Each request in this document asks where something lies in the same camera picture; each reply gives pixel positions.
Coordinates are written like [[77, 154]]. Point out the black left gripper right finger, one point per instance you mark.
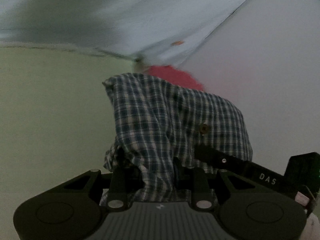
[[193, 185]]

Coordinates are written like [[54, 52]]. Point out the dark checkered plaid shirt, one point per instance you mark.
[[157, 121]]

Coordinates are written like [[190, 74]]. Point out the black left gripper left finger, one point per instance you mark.
[[126, 180]]

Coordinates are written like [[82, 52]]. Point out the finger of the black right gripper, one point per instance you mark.
[[247, 169]]

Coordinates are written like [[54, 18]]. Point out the pale carrot print quilt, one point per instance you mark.
[[156, 31]]

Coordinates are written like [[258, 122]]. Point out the green grid bed sheet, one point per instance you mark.
[[56, 119]]

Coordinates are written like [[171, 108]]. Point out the red fabric item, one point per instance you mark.
[[175, 76]]

